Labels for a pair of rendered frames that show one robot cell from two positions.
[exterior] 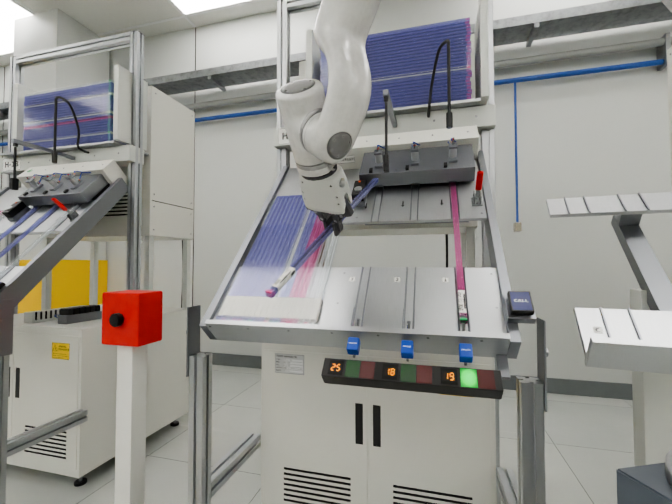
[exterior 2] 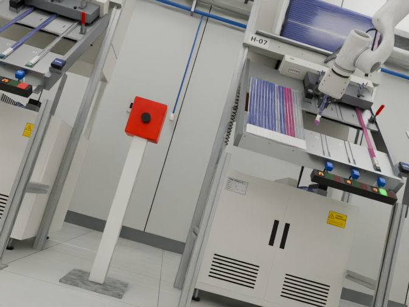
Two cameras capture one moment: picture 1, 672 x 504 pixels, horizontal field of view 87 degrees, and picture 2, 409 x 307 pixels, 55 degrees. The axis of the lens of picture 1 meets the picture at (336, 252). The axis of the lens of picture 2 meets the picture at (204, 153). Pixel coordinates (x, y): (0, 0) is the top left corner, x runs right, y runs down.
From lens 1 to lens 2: 1.15 m
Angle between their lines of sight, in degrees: 20
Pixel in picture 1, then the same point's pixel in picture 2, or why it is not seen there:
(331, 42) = (389, 25)
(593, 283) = (363, 218)
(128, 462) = (120, 220)
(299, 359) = (244, 184)
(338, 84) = (389, 43)
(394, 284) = (339, 146)
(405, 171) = not seen: hidden behind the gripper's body
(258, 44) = not seen: outside the picture
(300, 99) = (366, 41)
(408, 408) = (306, 228)
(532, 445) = (395, 233)
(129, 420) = (129, 190)
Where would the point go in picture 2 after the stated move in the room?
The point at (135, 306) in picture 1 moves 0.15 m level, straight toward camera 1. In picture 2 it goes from (162, 112) to (187, 114)
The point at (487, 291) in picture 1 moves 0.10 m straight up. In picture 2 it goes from (384, 162) to (389, 139)
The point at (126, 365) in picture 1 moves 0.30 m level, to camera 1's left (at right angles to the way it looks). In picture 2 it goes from (138, 151) to (65, 128)
